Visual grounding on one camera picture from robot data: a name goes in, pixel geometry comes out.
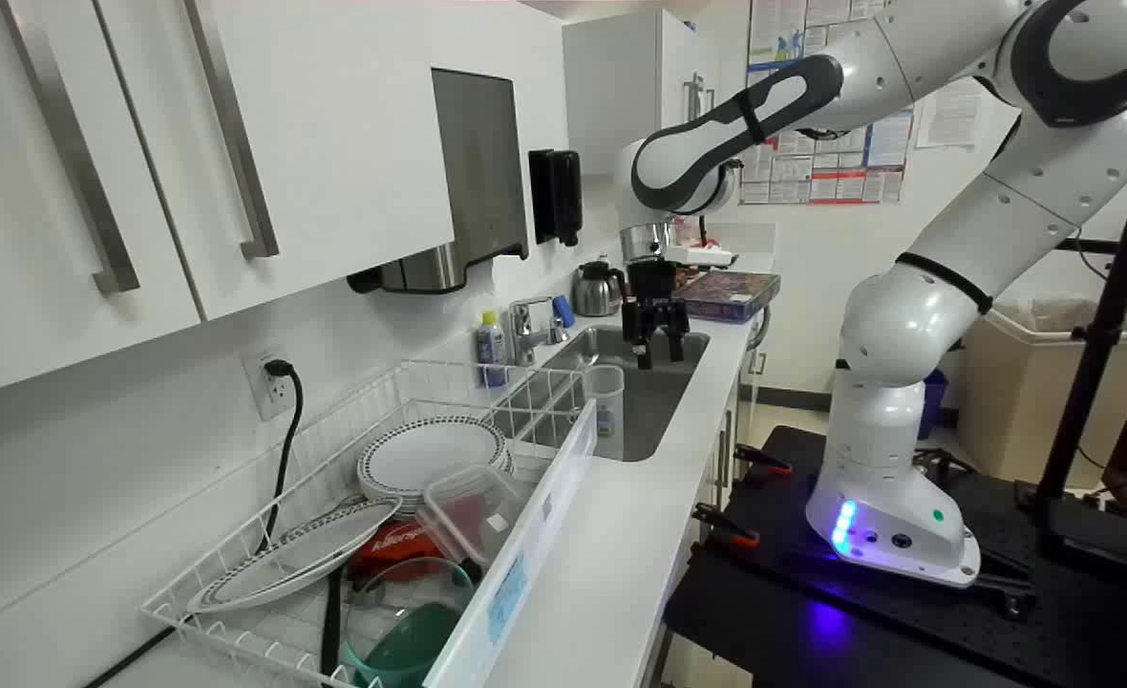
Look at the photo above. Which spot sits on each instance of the beige trash bin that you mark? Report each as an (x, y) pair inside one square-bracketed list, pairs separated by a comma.
[(1034, 396)]

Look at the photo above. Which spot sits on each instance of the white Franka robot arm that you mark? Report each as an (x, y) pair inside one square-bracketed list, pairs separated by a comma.
[(891, 344)]

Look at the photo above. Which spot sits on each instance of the wall poster calendar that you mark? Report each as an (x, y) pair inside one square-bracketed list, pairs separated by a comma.
[(829, 164)]

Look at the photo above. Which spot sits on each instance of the black camera stand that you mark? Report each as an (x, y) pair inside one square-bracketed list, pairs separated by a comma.
[(1100, 328)]

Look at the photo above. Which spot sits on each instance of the steel coffee carafe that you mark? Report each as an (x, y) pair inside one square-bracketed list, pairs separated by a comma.
[(596, 293)]

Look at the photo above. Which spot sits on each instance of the clear plastic jar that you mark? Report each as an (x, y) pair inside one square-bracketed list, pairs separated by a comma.
[(605, 409)]

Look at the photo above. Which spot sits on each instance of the white upper cabinet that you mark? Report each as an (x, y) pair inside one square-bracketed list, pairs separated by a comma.
[(335, 128)]

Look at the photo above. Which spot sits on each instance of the small white wall cabinet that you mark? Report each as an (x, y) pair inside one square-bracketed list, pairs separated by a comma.
[(624, 88)]

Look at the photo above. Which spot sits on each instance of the blue sponge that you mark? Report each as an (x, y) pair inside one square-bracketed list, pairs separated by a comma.
[(563, 312)]

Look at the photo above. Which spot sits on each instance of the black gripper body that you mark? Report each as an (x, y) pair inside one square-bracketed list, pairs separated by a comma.
[(656, 319)]

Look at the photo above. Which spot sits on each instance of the black robot table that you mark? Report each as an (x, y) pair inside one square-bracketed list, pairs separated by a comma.
[(868, 625)]

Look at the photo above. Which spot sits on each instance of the oval white plate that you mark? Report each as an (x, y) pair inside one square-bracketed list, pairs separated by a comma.
[(298, 555)]

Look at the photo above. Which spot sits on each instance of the white drain tray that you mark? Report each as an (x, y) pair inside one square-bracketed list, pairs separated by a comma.
[(525, 560)]

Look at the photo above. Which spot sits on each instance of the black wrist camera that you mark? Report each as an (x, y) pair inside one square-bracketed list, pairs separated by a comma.
[(652, 279)]

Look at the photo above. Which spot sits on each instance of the red black clamp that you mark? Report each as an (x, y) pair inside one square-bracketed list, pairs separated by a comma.
[(765, 458), (727, 528)]

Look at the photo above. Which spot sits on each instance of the clear glass bowl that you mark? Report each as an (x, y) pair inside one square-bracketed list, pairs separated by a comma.
[(409, 587)]

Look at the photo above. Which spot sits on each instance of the dark blue box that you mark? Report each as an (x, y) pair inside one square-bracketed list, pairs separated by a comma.
[(724, 295)]

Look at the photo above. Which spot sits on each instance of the red item in rack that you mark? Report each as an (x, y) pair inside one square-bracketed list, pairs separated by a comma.
[(396, 549)]

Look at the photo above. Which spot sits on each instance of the dish soap bottle blue label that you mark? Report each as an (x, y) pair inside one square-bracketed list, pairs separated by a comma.
[(490, 350)]

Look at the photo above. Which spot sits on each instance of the chrome faucet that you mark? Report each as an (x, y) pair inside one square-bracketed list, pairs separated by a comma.
[(525, 327)]

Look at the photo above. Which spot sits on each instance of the stainless paper towel dispenser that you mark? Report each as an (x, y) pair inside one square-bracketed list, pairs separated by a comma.
[(479, 178)]

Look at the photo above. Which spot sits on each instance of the stainless steel sink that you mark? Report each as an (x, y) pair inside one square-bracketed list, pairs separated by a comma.
[(658, 383)]

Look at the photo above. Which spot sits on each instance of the black soap dispenser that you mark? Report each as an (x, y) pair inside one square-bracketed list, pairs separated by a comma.
[(556, 195)]

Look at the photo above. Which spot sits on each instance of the green bowl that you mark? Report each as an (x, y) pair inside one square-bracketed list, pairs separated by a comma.
[(409, 651)]

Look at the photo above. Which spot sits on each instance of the clear plastic container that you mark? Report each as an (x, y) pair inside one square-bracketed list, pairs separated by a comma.
[(474, 508)]

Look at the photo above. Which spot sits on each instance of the round white plate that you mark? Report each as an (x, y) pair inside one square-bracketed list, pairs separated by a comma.
[(434, 458)]

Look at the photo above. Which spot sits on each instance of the white wall outlet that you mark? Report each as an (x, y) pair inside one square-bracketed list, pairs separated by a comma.
[(266, 387)]

